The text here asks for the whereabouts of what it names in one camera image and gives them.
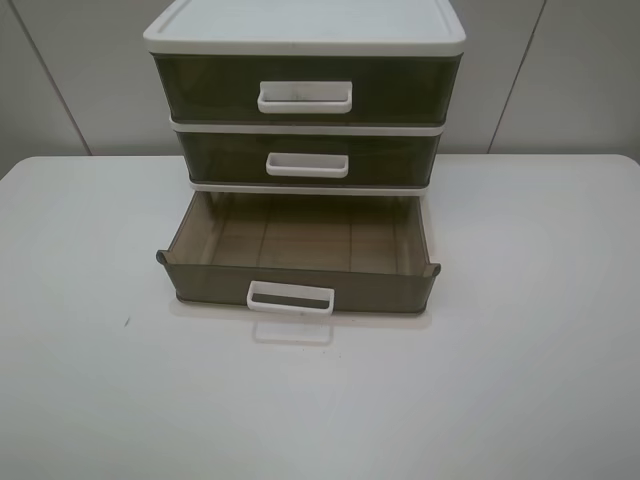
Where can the white plastic drawer cabinet frame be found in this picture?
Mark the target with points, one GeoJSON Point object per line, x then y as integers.
{"type": "Point", "coordinates": [307, 28]}

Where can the smoky brown drawer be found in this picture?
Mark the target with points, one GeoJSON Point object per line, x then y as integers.
{"type": "Point", "coordinates": [354, 161]}
{"type": "Point", "coordinates": [325, 253]}
{"type": "Point", "coordinates": [413, 91]}

